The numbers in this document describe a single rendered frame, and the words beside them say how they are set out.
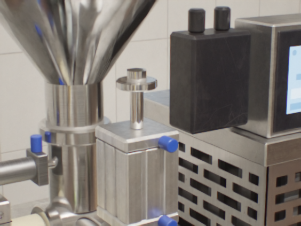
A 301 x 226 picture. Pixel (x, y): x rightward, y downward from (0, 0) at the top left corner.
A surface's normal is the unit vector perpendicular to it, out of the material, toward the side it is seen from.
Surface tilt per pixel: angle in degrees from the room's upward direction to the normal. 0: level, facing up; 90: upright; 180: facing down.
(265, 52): 90
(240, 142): 90
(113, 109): 90
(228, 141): 90
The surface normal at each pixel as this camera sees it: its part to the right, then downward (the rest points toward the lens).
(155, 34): 0.54, 0.22
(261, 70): -0.84, 0.14
